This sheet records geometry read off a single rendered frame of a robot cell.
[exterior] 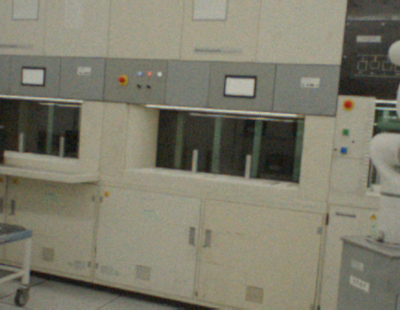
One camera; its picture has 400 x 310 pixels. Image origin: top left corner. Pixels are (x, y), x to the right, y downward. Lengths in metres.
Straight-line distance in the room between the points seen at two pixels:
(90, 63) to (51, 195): 0.94
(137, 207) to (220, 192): 0.58
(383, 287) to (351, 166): 0.97
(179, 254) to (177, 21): 1.44
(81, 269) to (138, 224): 0.55
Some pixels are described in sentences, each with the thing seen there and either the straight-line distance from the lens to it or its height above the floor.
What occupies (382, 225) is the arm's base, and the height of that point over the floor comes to 0.83.
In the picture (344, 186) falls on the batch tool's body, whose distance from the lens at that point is 2.50.
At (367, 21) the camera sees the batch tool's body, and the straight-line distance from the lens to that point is 2.57.
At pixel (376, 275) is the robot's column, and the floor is 0.66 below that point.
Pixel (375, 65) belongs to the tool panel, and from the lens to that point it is 2.52.
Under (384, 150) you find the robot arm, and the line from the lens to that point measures 1.75.
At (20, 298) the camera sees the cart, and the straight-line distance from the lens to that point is 3.04.
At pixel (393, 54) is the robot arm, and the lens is 1.88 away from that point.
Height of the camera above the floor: 1.11
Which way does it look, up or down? 4 degrees down
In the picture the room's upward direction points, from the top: 5 degrees clockwise
